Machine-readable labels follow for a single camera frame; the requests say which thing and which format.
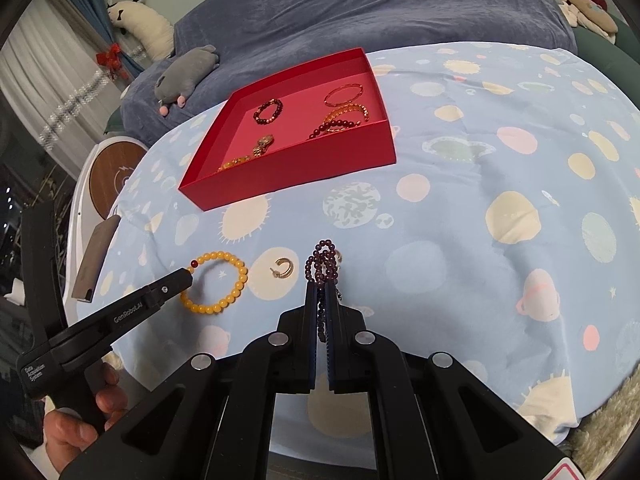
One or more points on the white round wooden-top device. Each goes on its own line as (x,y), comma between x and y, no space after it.
(108,167)

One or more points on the blue grey blanket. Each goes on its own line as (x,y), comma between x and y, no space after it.
(256,38)

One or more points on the thin red gold bangle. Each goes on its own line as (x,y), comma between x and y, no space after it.
(342,95)

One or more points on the white cow plush toy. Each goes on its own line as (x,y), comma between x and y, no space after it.
(154,32)

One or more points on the green sofa cushion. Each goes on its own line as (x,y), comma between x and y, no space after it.
(619,61)

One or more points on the purple garnet bead strand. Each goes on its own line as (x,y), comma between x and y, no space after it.
(322,267)

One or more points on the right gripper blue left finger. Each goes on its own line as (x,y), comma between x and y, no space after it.
(311,333)

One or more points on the gold hoop earring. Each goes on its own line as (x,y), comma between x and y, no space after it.
(282,268)

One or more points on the light blue patterned bedsheet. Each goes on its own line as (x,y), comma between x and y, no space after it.
(506,233)

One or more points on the gold ornate ring charm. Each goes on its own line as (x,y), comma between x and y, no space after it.
(262,145)

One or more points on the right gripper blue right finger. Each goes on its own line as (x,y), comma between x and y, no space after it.
(334,337)

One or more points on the person's left hand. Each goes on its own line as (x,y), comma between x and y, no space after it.
(66,436)

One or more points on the beige round plush toy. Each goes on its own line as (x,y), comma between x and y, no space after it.
(589,15)

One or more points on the white curtain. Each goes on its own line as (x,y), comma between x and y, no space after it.
(54,86)

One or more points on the red ribbon bow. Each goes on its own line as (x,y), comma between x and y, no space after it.
(112,62)

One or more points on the brown flat board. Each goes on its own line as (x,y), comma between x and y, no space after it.
(93,259)

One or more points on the grey mole plush toy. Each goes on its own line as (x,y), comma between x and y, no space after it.
(178,82)

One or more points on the red jewelry box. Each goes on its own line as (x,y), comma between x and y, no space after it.
(312,142)

